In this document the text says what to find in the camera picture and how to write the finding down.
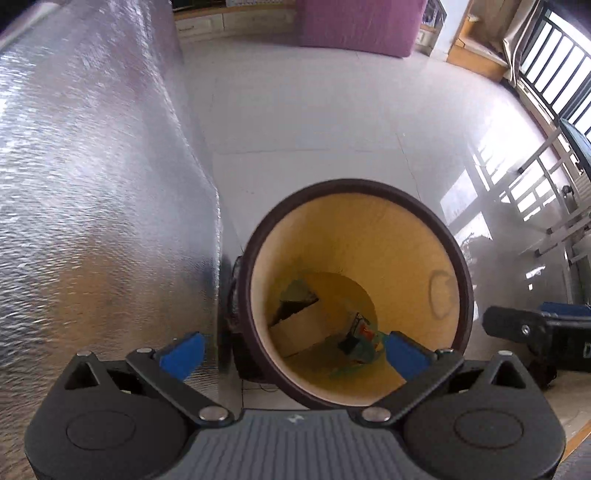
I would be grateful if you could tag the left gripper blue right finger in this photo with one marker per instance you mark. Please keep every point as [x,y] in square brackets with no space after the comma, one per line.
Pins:
[407,357]

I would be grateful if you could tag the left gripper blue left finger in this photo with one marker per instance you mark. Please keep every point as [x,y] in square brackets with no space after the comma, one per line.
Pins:
[184,355]

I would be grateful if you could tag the round wooden trash bin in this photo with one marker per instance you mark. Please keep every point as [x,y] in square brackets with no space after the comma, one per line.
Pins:
[369,247]

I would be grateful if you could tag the colourful snack wrapper in bin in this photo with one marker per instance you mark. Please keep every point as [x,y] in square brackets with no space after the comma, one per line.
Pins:
[364,343]

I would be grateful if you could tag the cardboard piece in bin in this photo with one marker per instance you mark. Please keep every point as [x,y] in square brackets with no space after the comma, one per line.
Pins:
[309,327]

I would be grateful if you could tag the silver foil mat underside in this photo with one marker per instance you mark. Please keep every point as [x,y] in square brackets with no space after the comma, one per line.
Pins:
[113,235]

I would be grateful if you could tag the black balcony railing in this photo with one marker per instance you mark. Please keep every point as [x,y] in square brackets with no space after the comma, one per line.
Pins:
[556,66]

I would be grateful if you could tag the purple cushioned ottoman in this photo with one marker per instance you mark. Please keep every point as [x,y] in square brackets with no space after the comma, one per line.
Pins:
[387,27]

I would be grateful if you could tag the low wooden drawer unit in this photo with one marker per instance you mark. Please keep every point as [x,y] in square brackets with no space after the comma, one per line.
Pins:
[213,23]

